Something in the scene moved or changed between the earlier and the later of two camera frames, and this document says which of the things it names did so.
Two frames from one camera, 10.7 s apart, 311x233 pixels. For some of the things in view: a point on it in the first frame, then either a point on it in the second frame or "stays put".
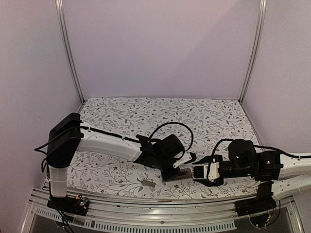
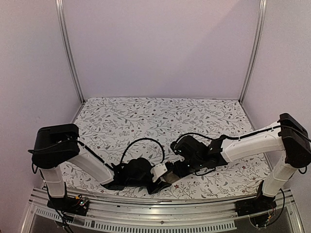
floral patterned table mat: [208, 124] stays put
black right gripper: [208, 183] to [180, 173]
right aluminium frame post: [262, 19] stays put
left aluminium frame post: [60, 8] stays put
